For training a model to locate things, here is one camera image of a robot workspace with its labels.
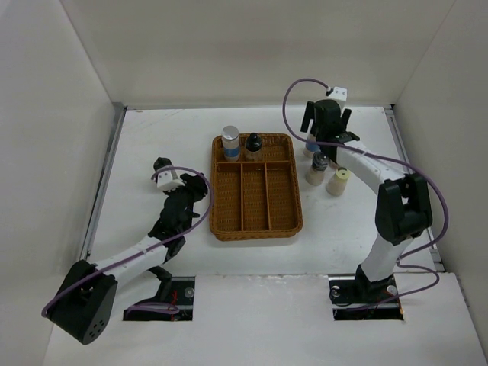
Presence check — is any black cap dark bottle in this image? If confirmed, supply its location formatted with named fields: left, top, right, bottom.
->
left=245, top=133, right=262, bottom=162

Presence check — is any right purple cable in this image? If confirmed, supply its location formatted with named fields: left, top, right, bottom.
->
left=282, top=78, right=449, bottom=312

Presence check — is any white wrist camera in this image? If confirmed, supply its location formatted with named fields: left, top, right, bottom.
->
left=326, top=86, right=348, bottom=103
left=156, top=169, right=184, bottom=192

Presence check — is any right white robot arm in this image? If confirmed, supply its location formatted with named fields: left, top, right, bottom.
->
left=300, top=99, right=432, bottom=302

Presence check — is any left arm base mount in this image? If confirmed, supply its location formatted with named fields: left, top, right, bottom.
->
left=123, top=266, right=196, bottom=322

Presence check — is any yellow lid spice bottle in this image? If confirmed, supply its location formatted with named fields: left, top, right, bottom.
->
left=326, top=167, right=350, bottom=197

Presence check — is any blue label jar silver lid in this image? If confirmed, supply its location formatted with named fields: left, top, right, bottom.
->
left=221, top=125, right=240, bottom=162

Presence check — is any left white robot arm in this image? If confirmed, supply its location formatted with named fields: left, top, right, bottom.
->
left=41, top=169, right=212, bottom=345

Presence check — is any black knob lid jar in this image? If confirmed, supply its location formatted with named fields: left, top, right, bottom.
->
left=153, top=157, right=172, bottom=174

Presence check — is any woven wicker divided tray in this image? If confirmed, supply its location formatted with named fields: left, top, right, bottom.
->
left=209, top=133, right=303, bottom=241

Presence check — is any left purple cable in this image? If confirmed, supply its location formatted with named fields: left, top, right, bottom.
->
left=40, top=166, right=211, bottom=319

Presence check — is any clear dome lid shaker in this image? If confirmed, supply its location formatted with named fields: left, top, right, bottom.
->
left=305, top=151, right=329, bottom=186

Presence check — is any purple cable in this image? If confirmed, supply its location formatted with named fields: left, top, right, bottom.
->
left=282, top=78, right=449, bottom=312
left=40, top=166, right=211, bottom=319

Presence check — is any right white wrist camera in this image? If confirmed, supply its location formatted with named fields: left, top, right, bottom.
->
left=326, top=86, right=348, bottom=103

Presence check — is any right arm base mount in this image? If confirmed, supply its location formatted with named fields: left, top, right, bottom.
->
left=329, top=276, right=403, bottom=321

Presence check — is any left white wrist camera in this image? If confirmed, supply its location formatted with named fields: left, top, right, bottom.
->
left=156, top=169, right=184, bottom=192

